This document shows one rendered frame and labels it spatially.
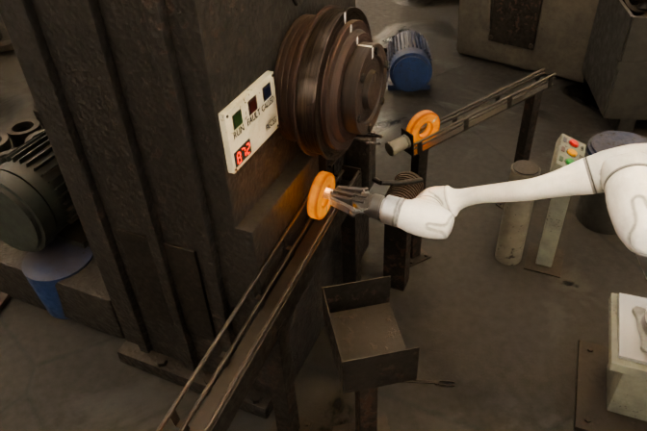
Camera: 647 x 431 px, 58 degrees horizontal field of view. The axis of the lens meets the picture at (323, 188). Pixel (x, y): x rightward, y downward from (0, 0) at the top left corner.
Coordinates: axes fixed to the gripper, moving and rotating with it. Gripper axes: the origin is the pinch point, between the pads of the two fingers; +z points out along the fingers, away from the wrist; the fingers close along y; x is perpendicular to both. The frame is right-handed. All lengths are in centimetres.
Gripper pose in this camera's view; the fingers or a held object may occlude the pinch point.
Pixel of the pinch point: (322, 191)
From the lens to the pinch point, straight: 181.9
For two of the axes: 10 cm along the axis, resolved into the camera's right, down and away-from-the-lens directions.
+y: 4.0, -5.7, 7.2
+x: 0.0, -7.9, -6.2
